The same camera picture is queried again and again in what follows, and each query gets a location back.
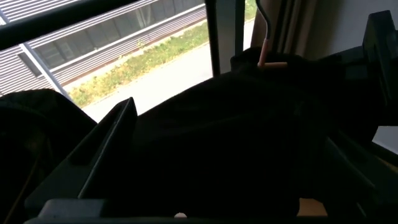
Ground black shorts with white cords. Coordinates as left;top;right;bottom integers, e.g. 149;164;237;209
0;88;98;224

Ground brown curtain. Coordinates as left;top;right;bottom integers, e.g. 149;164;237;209
250;0;318;60

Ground black garment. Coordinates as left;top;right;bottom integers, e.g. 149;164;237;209
86;46;379;218

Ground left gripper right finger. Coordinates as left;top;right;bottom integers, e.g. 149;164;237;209
325;131;398;218

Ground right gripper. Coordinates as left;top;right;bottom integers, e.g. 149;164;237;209
335;9;398;127

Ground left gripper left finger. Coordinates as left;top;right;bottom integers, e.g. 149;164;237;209
24;96;138;218

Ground pink clothes hanger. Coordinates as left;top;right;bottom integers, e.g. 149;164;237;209
255;0;289;69

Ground window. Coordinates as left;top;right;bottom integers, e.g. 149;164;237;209
0;0;259;123

